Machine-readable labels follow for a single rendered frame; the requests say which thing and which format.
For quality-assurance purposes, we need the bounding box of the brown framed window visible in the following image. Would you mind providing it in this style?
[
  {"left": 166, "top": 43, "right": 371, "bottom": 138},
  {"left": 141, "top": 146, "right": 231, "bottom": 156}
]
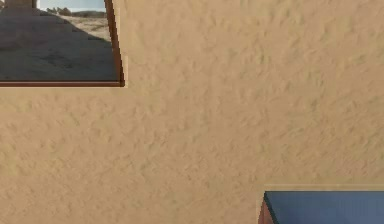
[{"left": 0, "top": 0, "right": 126, "bottom": 89}]

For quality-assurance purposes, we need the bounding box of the blue topped brown cabinet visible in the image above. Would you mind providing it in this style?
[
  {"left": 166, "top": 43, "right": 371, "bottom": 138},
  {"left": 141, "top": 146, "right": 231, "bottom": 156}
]
[{"left": 257, "top": 190, "right": 384, "bottom": 224}]

